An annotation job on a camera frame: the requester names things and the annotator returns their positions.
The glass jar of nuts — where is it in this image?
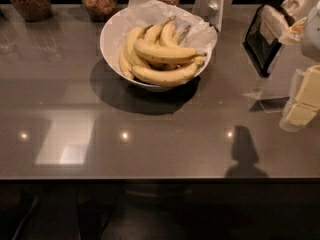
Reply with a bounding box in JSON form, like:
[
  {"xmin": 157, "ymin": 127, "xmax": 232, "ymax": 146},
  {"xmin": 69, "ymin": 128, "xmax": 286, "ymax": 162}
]
[
  {"xmin": 78, "ymin": 0, "xmax": 119, "ymax": 22},
  {"xmin": 10, "ymin": 0, "xmax": 52, "ymax": 22}
]

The clear acrylic sign stand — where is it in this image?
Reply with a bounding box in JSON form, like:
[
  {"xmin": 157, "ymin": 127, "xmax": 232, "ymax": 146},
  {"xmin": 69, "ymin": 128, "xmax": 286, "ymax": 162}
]
[{"xmin": 243, "ymin": 75, "xmax": 289, "ymax": 113}]

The left glass jar of nuts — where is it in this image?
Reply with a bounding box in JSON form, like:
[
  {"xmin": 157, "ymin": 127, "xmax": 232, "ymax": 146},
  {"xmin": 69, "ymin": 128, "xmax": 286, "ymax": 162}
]
[{"xmin": 10, "ymin": 0, "xmax": 52, "ymax": 22}]

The white paper bowl liner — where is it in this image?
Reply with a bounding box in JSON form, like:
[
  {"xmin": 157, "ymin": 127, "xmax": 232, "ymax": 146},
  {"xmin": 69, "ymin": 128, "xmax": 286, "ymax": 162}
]
[{"xmin": 114, "ymin": 0, "xmax": 217, "ymax": 55}]

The front yellow banana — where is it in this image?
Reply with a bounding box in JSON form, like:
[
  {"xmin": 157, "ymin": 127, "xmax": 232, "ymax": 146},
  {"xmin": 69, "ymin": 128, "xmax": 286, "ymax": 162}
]
[{"xmin": 132, "ymin": 63, "xmax": 198, "ymax": 87}]

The far left yellow banana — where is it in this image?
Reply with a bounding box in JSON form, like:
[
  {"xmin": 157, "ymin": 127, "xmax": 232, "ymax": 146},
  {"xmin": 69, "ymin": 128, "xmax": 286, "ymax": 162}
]
[{"xmin": 119, "ymin": 48, "xmax": 135, "ymax": 80}]

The yellow banana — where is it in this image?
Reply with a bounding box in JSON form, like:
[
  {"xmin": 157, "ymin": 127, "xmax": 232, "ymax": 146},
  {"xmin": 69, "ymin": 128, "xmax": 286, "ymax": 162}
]
[
  {"xmin": 119, "ymin": 48, "xmax": 135, "ymax": 80},
  {"xmin": 125, "ymin": 26, "xmax": 150, "ymax": 68},
  {"xmin": 133, "ymin": 39, "xmax": 207, "ymax": 64},
  {"xmin": 132, "ymin": 63, "xmax": 198, "ymax": 87},
  {"xmin": 159, "ymin": 23, "xmax": 191, "ymax": 47},
  {"xmin": 143, "ymin": 16, "xmax": 175, "ymax": 43}
]

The middle glass jar of nuts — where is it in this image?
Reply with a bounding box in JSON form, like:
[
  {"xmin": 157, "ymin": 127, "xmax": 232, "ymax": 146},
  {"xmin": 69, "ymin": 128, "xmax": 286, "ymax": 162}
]
[{"xmin": 78, "ymin": 0, "xmax": 119, "ymax": 22}]

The back right yellow banana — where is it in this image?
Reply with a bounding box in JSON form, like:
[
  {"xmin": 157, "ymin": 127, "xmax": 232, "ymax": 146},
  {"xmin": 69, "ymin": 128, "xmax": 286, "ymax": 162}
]
[{"xmin": 159, "ymin": 23, "xmax": 191, "ymax": 47}]

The back middle yellow banana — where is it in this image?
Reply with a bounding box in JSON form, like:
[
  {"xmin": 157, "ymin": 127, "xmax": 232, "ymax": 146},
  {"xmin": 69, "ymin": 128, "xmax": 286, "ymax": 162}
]
[{"xmin": 143, "ymin": 16, "xmax": 175, "ymax": 43}]

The top yellow banana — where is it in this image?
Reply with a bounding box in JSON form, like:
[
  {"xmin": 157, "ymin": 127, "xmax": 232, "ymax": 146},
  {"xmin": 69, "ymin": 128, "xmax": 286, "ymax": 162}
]
[{"xmin": 133, "ymin": 39, "xmax": 207, "ymax": 64}]

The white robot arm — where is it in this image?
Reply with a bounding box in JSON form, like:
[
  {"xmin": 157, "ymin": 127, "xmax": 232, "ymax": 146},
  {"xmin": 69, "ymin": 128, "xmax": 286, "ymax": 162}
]
[{"xmin": 279, "ymin": 1, "xmax": 320, "ymax": 132}]

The white ceramic bowl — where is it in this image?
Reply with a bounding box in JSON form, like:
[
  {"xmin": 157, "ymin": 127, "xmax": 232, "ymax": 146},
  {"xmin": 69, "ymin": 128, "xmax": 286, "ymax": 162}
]
[{"xmin": 100, "ymin": 13, "xmax": 212, "ymax": 92}]

